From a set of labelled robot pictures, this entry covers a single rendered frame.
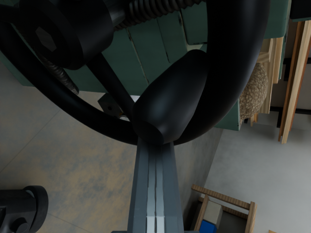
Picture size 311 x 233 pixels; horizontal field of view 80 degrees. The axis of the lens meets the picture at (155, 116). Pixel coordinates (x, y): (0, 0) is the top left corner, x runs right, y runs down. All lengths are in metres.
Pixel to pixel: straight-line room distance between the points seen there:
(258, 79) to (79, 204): 1.23
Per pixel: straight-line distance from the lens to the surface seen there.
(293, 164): 3.96
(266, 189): 3.70
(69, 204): 1.33
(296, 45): 2.61
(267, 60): 0.35
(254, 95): 0.39
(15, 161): 1.08
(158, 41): 0.36
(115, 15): 0.20
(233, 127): 0.42
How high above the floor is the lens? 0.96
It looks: 33 degrees down
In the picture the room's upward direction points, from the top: 99 degrees clockwise
